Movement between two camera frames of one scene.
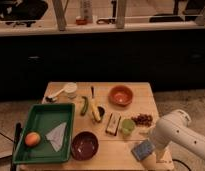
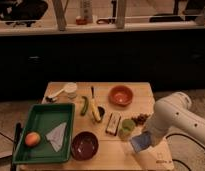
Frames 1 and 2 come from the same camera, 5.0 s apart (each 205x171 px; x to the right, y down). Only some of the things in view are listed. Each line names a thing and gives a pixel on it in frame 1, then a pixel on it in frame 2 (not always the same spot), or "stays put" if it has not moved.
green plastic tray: x=46 y=134 stays put
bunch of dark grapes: x=142 y=119 stays put
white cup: x=71 y=89 stays put
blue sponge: x=143 y=149 -> x=140 y=142
